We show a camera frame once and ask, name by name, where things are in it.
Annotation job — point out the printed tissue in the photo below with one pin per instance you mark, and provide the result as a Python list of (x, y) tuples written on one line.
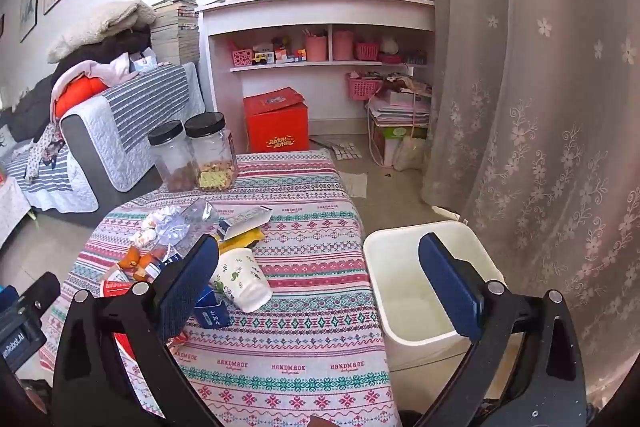
[(152, 219), (142, 238)]

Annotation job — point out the small blue box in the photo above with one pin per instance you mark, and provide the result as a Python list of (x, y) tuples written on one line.
[(212, 309)]

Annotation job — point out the floral printed cloth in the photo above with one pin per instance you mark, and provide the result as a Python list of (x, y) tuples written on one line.
[(45, 152)]

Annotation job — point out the floral lace curtain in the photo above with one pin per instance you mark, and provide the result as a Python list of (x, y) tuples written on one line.
[(540, 107)]

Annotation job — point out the red gift box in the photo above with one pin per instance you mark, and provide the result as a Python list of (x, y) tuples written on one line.
[(277, 127)]

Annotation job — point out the yellow packet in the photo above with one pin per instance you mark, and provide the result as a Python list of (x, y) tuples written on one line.
[(247, 240)]

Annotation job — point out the printed sheet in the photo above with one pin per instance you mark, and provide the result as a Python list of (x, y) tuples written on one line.
[(345, 150)]

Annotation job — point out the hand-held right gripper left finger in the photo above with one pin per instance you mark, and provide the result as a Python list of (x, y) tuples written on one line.
[(187, 289)]

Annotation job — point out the pink round bin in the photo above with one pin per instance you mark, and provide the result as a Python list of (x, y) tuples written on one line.
[(343, 46)]

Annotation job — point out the white cloth bag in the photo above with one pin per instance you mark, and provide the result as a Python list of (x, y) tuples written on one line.
[(410, 154)]

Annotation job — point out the white bookshelf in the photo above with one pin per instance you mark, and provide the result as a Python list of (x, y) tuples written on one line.
[(320, 9)]

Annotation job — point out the grey sofa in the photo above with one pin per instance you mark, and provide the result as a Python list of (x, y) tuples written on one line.
[(80, 157)]

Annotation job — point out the white paper cup green print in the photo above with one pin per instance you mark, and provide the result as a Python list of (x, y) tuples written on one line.
[(240, 279)]

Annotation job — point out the white plush toy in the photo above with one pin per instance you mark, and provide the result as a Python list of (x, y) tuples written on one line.
[(389, 44)]

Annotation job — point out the pink pen cup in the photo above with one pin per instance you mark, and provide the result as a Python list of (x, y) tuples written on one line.
[(316, 48)]

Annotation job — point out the pink cloth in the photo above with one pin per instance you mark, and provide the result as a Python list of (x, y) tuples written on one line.
[(117, 69)]

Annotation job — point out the dark grey cloth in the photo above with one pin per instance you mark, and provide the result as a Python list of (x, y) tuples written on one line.
[(30, 112)]

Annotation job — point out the large pink basket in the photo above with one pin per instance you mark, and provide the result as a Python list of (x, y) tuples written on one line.
[(361, 89)]

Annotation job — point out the black lid jar brown nuts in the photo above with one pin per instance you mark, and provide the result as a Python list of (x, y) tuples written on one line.
[(172, 157)]

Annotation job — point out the white plastic bin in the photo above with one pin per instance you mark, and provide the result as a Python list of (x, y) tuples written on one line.
[(400, 267)]

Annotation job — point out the blue white tissue pack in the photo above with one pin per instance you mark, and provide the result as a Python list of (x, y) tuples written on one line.
[(144, 61)]

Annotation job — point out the yellow toy car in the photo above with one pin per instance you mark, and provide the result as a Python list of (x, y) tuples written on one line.
[(258, 58)]

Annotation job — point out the white paper sheet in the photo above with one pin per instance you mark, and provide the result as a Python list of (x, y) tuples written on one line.
[(355, 184)]

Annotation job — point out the blue and white carton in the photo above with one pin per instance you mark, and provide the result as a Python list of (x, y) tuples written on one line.
[(245, 223)]

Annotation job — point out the colourful puzzle cube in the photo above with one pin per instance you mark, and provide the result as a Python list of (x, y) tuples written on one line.
[(299, 56)]

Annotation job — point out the stack of books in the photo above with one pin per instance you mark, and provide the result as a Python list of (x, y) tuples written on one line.
[(175, 32)]

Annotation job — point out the white green cardboard box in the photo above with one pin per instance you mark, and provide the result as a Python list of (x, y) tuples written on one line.
[(395, 134)]

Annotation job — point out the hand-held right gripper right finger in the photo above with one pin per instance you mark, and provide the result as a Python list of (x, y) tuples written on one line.
[(450, 292)]

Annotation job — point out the stack of papers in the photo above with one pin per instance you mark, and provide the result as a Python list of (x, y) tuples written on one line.
[(400, 109)]

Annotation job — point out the black lid jar pale nuts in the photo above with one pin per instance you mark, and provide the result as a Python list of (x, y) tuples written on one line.
[(212, 152)]

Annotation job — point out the red snack packet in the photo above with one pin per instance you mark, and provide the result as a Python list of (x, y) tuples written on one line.
[(116, 287)]

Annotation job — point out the striped sofa seat cover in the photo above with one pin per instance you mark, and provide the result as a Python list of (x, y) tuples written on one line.
[(50, 187)]

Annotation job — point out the cream fuzzy blanket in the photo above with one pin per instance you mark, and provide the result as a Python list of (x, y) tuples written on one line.
[(110, 22)]

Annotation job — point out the pink slatted basket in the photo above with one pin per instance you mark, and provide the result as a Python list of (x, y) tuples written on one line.
[(367, 51)]

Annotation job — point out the small pink lattice basket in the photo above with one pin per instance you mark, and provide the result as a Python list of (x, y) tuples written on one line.
[(240, 57)]

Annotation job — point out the orange jacket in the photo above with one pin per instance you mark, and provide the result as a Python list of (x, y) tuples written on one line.
[(80, 92)]

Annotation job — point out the grey striped quilted cover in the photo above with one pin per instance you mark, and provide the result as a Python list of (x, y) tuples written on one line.
[(145, 102)]

